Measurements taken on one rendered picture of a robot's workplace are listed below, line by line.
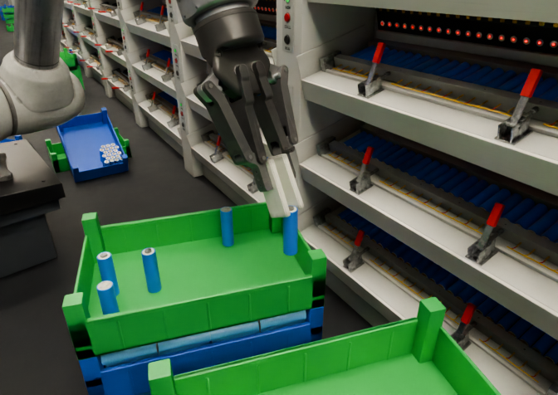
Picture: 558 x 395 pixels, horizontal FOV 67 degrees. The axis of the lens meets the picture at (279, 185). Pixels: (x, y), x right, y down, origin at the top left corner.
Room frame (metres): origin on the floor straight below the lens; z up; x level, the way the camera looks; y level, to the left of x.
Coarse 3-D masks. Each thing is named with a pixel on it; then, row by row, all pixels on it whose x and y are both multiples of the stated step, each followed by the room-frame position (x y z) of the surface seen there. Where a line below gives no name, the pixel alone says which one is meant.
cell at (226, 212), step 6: (222, 210) 0.55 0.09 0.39; (228, 210) 0.55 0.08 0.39; (222, 216) 0.55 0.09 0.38; (228, 216) 0.55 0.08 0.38; (222, 222) 0.55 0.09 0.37; (228, 222) 0.55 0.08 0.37; (222, 228) 0.55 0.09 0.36; (228, 228) 0.55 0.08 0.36; (222, 234) 0.55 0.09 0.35; (228, 234) 0.54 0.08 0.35; (228, 240) 0.54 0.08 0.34
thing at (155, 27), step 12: (156, 0) 2.14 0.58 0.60; (132, 12) 2.08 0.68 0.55; (144, 12) 2.01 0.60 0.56; (156, 12) 1.97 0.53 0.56; (132, 24) 1.95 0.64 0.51; (144, 24) 1.88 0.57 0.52; (156, 24) 1.70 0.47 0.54; (168, 24) 1.55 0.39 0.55; (144, 36) 1.85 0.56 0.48; (156, 36) 1.69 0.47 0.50; (168, 36) 1.57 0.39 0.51
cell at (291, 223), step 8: (296, 208) 0.44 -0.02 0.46; (296, 216) 0.43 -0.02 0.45; (288, 224) 0.43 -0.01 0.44; (296, 224) 0.43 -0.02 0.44; (288, 232) 0.43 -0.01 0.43; (296, 232) 0.43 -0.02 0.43; (288, 240) 0.43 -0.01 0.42; (296, 240) 0.43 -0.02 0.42; (288, 248) 0.43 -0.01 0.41; (296, 248) 0.43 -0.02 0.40
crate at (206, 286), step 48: (96, 240) 0.51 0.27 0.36; (144, 240) 0.54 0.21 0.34; (192, 240) 0.56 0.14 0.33; (240, 240) 0.57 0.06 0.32; (144, 288) 0.45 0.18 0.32; (192, 288) 0.45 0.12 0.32; (240, 288) 0.39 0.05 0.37; (288, 288) 0.40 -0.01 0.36; (96, 336) 0.34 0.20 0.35; (144, 336) 0.35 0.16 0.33
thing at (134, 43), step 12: (120, 0) 2.07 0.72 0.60; (132, 0) 2.09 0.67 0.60; (144, 0) 2.12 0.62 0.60; (120, 12) 2.10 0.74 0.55; (120, 24) 2.13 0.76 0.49; (132, 36) 2.07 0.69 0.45; (132, 48) 2.07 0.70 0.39; (132, 72) 2.06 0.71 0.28; (144, 84) 2.09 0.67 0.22; (132, 96) 2.13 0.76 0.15; (144, 120) 2.07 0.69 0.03
